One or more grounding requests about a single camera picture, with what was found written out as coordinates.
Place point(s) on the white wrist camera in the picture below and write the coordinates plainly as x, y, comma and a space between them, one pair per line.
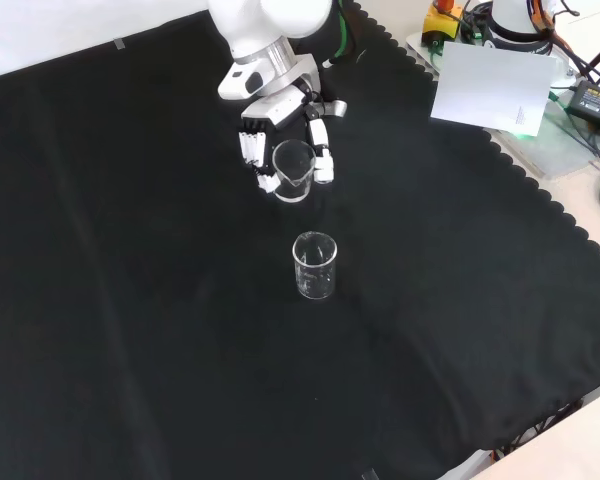
240, 82

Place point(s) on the white paper sheet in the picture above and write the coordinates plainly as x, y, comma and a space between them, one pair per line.
490, 85

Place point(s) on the yellow stop button box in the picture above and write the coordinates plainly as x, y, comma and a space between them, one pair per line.
442, 20

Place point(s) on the clear glass beaker with scale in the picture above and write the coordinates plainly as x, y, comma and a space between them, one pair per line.
294, 187

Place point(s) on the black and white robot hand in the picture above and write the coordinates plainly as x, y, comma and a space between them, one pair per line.
275, 107

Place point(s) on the pale base board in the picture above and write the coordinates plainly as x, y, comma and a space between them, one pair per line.
565, 145

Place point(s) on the grey tape strip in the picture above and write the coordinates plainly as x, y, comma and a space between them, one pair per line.
120, 44
370, 475

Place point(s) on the black power adapter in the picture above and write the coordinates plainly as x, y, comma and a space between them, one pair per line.
597, 102

